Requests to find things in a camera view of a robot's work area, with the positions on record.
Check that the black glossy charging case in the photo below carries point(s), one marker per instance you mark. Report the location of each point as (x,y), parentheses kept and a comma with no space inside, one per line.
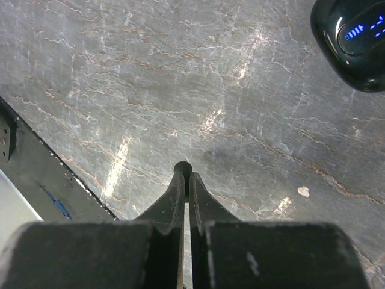
(351,36)

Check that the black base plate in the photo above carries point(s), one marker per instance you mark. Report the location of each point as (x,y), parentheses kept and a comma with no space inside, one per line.
(53,190)

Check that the black round earbud front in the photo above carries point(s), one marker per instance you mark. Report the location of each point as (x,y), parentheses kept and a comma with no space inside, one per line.
(183,166)

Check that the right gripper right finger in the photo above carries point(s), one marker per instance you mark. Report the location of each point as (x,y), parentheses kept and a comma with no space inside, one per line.
(230,253)

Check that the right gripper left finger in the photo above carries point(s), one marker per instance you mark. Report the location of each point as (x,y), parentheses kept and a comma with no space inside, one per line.
(142,253)

